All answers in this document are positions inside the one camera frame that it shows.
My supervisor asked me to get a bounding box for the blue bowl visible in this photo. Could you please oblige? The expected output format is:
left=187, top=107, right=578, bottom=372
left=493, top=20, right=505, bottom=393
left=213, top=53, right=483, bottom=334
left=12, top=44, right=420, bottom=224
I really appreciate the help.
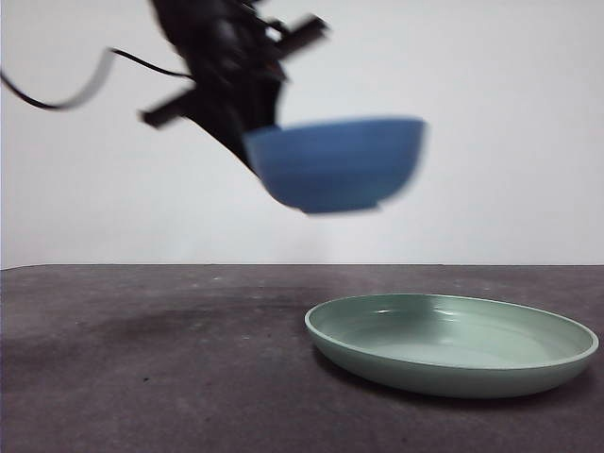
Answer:
left=243, top=116, right=428, bottom=216

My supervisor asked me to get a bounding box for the green plate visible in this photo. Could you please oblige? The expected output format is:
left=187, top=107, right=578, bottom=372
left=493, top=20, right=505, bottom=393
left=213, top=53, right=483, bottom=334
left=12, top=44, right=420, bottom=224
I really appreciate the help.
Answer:
left=304, top=293, right=600, bottom=400

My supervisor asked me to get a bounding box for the black cable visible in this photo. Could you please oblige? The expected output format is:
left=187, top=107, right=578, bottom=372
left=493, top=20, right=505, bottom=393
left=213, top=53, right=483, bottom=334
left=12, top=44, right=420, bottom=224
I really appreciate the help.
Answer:
left=0, top=46, right=193, bottom=110

